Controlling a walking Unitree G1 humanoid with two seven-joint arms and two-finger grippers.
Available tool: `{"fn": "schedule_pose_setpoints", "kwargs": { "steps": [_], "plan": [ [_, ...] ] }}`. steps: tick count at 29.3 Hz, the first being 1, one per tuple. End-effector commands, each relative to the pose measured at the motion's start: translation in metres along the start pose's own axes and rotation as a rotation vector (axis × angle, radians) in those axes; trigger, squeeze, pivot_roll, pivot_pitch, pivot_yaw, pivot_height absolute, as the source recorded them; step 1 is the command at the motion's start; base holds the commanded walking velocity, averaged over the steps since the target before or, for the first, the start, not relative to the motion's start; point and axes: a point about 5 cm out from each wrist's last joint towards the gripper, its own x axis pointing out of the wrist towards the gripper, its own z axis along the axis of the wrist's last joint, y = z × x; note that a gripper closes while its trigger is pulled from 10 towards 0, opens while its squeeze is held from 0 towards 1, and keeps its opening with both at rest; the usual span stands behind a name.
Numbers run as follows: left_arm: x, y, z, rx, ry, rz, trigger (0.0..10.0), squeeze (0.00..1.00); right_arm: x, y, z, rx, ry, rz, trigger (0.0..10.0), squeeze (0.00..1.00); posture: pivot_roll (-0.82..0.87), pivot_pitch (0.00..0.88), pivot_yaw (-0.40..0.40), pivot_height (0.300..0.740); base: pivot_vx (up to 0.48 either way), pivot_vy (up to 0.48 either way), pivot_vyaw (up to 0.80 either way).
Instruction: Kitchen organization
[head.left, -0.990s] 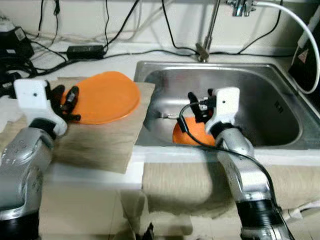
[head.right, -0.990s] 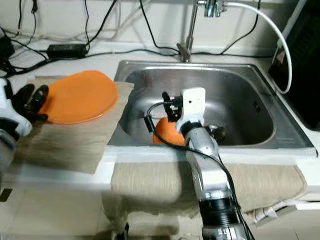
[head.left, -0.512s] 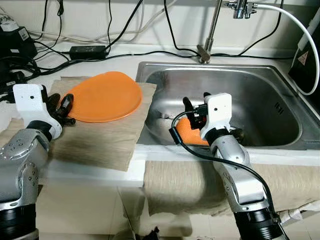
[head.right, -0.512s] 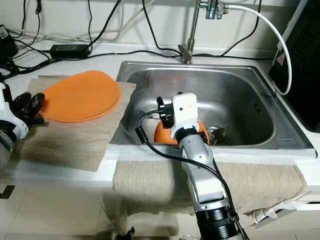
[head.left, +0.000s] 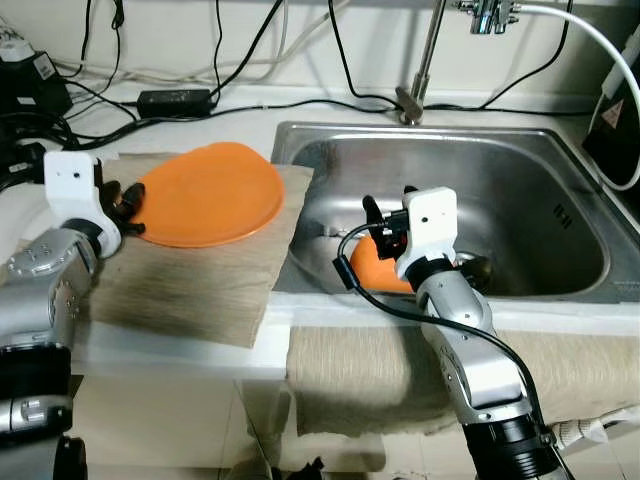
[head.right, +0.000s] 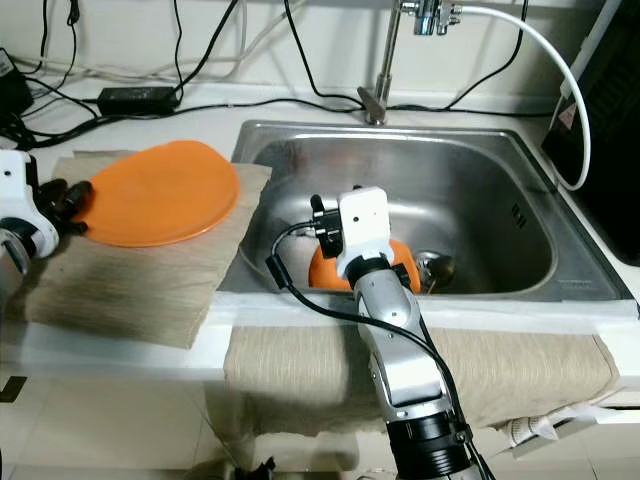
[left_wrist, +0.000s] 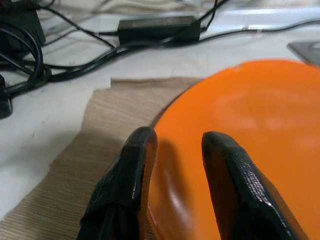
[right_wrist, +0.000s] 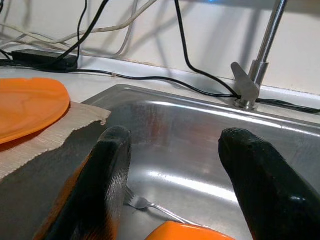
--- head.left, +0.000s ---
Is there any orange plastic plate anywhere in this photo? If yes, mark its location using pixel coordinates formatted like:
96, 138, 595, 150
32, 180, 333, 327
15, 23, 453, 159
128, 142, 285, 250

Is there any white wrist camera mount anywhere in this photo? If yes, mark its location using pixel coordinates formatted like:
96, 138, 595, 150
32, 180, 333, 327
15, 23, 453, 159
43, 150, 123, 258
395, 187, 460, 283

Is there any black power adapter brick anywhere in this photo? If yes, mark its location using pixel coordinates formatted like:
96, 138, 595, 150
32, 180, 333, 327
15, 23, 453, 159
137, 88, 217, 117

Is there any cream kitchen base cabinet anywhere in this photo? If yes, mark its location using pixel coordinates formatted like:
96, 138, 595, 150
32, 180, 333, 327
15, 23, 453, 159
60, 370, 640, 480

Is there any black battery charger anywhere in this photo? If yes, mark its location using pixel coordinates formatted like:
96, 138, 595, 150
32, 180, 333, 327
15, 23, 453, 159
0, 40, 73, 119

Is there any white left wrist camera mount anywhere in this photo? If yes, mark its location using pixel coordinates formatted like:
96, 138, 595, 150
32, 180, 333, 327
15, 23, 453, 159
43, 150, 123, 258

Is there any white corrugated tube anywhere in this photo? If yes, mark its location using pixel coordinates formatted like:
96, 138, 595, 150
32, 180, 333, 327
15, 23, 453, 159
550, 410, 640, 448

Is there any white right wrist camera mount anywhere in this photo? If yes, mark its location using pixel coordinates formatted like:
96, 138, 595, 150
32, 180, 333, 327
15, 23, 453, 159
395, 187, 460, 283

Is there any black countertop appliance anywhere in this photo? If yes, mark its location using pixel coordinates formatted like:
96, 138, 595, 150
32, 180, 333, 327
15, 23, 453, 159
583, 30, 640, 193

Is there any stainless steel sink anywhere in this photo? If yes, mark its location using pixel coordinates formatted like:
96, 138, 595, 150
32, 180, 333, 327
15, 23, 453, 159
270, 122, 640, 305

